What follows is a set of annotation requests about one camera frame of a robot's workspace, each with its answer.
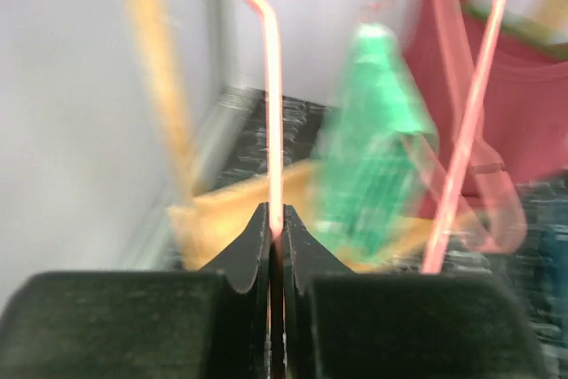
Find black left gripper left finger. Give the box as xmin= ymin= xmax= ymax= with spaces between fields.
xmin=1 ymin=204 xmax=271 ymax=378

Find wooden clothes rack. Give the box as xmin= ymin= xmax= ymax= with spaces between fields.
xmin=113 ymin=0 xmax=489 ymax=272

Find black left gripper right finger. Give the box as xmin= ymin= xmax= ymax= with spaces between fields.
xmin=282 ymin=207 xmax=548 ymax=378

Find green tie-dye trousers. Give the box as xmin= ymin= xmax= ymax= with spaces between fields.
xmin=310 ymin=23 xmax=439 ymax=262

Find teal transparent plastic bin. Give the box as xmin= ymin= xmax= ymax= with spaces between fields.
xmin=538 ymin=225 xmax=567 ymax=328

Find maroon tank top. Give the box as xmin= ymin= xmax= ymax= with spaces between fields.
xmin=404 ymin=0 xmax=567 ymax=207

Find pink wire hanger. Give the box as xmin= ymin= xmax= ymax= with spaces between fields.
xmin=184 ymin=0 xmax=518 ymax=276
xmin=363 ymin=0 xmax=529 ymax=256

